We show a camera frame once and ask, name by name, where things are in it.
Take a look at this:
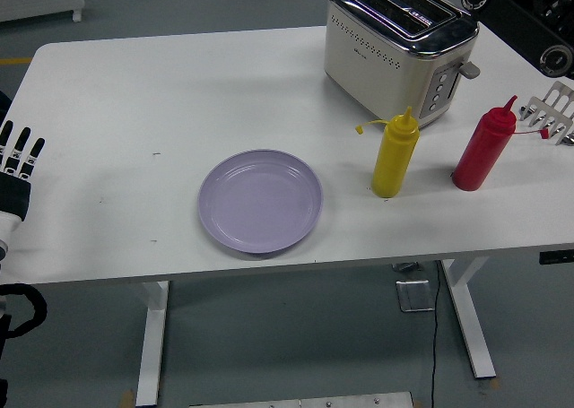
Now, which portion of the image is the square metal floor plate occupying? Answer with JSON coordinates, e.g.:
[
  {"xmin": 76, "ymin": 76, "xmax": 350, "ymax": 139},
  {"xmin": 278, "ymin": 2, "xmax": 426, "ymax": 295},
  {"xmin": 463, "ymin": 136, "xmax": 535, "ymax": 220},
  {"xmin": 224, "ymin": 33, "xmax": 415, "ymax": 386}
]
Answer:
[{"xmin": 395, "ymin": 280, "xmax": 437, "ymax": 314}]

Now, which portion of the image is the silver toast rack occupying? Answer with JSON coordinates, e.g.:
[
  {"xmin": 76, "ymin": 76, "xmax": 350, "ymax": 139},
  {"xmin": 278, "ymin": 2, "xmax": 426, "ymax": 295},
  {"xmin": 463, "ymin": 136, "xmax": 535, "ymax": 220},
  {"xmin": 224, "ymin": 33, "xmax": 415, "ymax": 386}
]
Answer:
[{"xmin": 518, "ymin": 80, "xmax": 574, "ymax": 147}]

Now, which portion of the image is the long metal floor plate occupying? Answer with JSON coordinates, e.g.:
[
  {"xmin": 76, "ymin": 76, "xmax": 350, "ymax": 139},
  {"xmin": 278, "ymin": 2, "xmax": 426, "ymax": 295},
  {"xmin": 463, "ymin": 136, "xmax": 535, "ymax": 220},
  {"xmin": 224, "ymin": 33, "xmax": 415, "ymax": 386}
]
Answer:
[{"xmin": 187, "ymin": 390, "xmax": 416, "ymax": 408}]

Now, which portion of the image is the white table leg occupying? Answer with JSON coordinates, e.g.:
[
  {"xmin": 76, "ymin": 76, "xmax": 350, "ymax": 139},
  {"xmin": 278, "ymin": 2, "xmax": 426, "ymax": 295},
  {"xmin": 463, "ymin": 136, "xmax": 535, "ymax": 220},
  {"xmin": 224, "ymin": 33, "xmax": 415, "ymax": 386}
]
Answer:
[
  {"xmin": 441, "ymin": 257, "xmax": 498, "ymax": 380},
  {"xmin": 135, "ymin": 281, "xmax": 171, "ymax": 407}
]

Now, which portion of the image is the red squeeze bottle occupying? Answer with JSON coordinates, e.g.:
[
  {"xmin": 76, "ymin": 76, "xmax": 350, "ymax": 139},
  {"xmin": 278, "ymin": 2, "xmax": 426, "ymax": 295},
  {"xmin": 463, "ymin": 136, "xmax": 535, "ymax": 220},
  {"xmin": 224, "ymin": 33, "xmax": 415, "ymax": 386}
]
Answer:
[{"xmin": 450, "ymin": 94, "xmax": 549, "ymax": 192}]

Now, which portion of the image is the cream and chrome toaster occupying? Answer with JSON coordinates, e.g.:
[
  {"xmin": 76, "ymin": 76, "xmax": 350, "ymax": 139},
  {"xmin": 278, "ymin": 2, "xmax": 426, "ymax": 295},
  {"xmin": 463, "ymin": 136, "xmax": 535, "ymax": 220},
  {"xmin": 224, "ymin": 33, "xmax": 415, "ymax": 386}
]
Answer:
[{"xmin": 323, "ymin": 0, "xmax": 481, "ymax": 130}]

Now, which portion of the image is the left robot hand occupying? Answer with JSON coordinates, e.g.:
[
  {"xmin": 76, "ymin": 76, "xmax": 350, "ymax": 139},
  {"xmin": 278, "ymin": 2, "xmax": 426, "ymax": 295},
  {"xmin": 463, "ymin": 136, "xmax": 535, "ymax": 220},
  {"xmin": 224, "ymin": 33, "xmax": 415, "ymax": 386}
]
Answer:
[{"xmin": 0, "ymin": 119, "xmax": 48, "ymax": 252}]

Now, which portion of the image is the black table control panel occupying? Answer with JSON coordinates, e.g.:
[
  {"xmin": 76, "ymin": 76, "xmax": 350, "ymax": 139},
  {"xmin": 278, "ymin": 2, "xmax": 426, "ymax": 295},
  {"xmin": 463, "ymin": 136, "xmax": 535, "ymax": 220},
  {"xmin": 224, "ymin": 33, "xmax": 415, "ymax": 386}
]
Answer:
[{"xmin": 538, "ymin": 249, "xmax": 574, "ymax": 265}]

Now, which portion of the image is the black floor cable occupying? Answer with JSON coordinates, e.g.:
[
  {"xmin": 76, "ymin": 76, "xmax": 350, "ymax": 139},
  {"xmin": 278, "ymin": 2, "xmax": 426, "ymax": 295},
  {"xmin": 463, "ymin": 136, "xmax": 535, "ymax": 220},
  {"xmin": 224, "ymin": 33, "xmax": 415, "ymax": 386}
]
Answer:
[{"xmin": 428, "ymin": 259, "xmax": 443, "ymax": 408}]

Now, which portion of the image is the purple round plate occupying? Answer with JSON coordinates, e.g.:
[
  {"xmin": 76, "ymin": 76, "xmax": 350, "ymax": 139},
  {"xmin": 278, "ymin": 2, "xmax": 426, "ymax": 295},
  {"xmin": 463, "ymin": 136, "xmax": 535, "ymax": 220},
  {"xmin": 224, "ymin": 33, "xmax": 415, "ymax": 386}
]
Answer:
[{"xmin": 197, "ymin": 148, "xmax": 325, "ymax": 256}]

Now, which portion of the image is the yellow squeeze bottle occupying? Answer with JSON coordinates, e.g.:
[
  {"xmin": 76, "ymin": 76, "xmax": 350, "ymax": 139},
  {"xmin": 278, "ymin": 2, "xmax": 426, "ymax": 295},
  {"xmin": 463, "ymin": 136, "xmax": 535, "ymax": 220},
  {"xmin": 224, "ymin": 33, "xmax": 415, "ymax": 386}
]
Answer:
[{"xmin": 353, "ymin": 105, "xmax": 421, "ymax": 199}]

